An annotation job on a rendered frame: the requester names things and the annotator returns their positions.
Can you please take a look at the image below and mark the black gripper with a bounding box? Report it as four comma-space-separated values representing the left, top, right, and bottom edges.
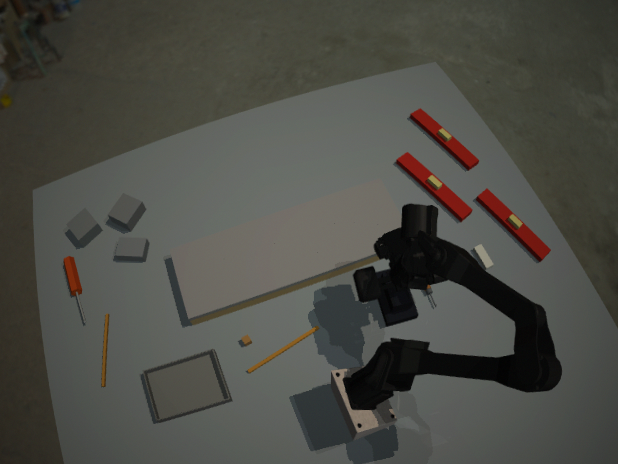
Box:
353, 257, 447, 303

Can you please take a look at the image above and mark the beige rectangular panel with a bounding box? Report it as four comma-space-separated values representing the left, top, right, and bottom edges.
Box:
170, 178, 402, 325

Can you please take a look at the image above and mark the red-handled awl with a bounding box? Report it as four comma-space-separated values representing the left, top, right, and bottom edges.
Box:
64, 256, 86, 323

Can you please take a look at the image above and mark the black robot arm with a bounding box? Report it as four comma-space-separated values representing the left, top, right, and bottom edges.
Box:
342, 204, 562, 410

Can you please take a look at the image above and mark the orange-brown long thin rod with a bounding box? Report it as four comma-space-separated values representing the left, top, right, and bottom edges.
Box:
101, 314, 109, 387
247, 325, 319, 374

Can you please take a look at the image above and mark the red flat bar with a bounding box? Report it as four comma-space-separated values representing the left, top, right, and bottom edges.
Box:
410, 109, 479, 170
476, 189, 551, 262
396, 152, 473, 222

